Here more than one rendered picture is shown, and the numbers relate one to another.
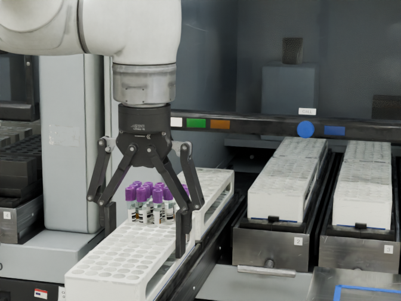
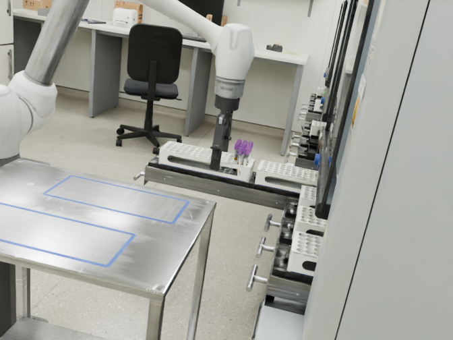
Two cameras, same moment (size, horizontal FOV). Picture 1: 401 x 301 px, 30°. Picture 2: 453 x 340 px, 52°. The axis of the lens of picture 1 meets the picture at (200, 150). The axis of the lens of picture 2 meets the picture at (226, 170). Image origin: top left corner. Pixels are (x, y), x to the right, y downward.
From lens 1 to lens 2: 1.66 m
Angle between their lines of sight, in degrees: 81
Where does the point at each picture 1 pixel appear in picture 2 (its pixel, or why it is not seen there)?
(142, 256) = (191, 153)
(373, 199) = (300, 216)
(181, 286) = (200, 177)
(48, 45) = not seen: hidden behind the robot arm
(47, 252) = not seen: hidden behind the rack
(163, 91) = (218, 89)
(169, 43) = (220, 67)
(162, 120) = (218, 103)
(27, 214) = (306, 164)
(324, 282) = (193, 199)
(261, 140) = not seen: outside the picture
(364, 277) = (199, 210)
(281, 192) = (304, 193)
